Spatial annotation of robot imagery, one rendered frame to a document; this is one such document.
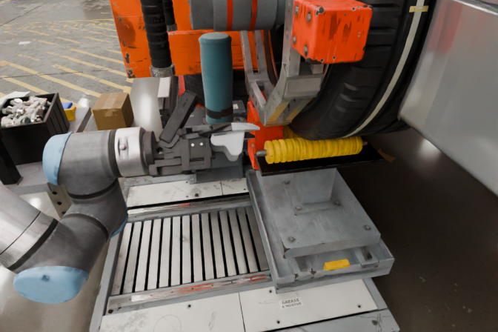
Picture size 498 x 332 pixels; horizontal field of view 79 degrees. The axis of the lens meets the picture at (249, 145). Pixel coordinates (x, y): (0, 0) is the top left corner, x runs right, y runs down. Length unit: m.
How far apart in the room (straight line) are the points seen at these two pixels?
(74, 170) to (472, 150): 0.56
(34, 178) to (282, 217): 0.69
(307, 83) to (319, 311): 0.68
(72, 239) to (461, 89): 0.57
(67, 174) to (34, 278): 0.16
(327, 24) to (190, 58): 0.86
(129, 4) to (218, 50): 0.44
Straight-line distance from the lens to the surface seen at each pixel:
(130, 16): 1.18
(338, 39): 0.42
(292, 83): 0.52
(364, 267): 1.02
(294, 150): 0.75
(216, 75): 0.86
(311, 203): 1.03
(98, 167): 0.58
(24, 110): 1.02
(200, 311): 0.99
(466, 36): 0.38
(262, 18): 0.69
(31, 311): 1.26
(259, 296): 1.00
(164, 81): 1.56
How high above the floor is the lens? 0.95
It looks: 34 degrees down
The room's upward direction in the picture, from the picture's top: straight up
